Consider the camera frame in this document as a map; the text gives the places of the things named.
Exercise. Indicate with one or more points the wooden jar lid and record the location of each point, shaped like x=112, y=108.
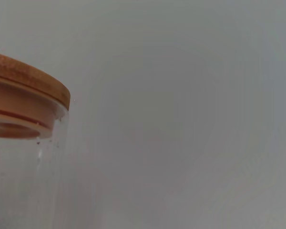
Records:
x=26, y=78

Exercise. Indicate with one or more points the glass dispenser jar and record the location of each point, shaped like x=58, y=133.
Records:
x=26, y=179

